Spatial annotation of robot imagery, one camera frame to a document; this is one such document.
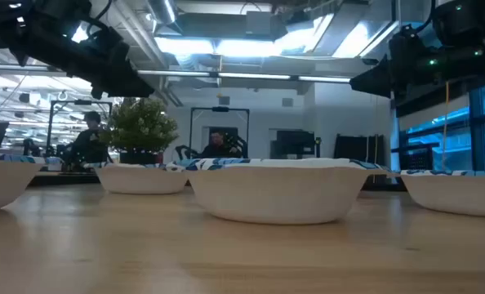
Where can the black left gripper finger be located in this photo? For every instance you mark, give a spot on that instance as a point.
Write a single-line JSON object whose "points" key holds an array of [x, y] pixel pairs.
{"points": [[126, 85]]}

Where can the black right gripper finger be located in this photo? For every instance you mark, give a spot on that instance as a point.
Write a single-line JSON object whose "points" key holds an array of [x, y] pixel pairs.
{"points": [[375, 81]]}

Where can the white blue-patterned paper bowl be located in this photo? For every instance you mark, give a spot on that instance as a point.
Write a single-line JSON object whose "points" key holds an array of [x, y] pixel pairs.
{"points": [[279, 196], [459, 196], [1, 183], [140, 181]]}

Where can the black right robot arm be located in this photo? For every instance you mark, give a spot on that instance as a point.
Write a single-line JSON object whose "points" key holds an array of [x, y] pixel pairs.
{"points": [[471, 57]]}

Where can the black background robot arm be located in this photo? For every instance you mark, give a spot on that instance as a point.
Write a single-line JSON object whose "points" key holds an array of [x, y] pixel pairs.
{"points": [[185, 153], [237, 145]]}

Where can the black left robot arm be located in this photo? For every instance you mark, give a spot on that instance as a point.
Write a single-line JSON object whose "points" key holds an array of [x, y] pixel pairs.
{"points": [[5, 28]]}

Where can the green artificial plant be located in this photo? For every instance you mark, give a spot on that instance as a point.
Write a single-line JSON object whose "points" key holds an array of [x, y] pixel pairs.
{"points": [[140, 126]]}

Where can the person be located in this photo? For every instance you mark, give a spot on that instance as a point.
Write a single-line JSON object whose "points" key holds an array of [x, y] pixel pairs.
{"points": [[89, 143], [218, 149]]}

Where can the black cabinet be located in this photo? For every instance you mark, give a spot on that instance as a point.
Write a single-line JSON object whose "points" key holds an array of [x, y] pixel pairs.
{"points": [[350, 147]]}

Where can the black plant pot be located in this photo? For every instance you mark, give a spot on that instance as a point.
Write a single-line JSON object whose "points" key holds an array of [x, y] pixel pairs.
{"points": [[138, 158]]}

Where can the small black yellow device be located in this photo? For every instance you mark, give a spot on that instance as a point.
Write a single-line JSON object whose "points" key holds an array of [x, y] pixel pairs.
{"points": [[318, 147]]}

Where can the black perforated-panel desk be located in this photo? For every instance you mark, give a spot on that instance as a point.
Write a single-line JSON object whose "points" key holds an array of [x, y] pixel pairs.
{"points": [[418, 157]]}

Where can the black background equipment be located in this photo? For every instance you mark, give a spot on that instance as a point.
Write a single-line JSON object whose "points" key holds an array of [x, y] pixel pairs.
{"points": [[293, 143]]}

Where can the linear ceiling light fixture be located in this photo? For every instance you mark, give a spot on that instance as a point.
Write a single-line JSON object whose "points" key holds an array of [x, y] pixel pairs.
{"points": [[250, 76]]}

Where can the grey ceiling box unit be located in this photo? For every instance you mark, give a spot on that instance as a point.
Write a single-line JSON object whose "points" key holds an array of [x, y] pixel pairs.
{"points": [[263, 24]]}

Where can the black background rig frame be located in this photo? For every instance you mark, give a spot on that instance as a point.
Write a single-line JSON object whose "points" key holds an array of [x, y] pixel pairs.
{"points": [[220, 109], [81, 102]]}

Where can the silver ventilation duct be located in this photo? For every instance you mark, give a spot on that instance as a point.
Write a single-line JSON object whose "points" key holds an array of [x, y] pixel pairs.
{"points": [[163, 10]]}

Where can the grey wall vent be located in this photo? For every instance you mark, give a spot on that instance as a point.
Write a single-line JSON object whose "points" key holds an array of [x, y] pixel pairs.
{"points": [[224, 101], [287, 102]]}

